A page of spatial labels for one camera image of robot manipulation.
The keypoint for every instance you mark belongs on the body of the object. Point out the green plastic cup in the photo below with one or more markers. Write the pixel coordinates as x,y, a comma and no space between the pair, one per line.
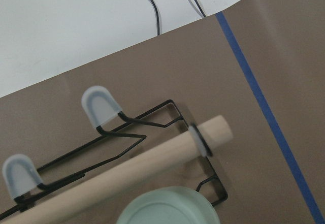
174,204

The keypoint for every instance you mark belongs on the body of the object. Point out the black wire cup rack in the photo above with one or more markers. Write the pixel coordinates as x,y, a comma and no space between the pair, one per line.
107,117

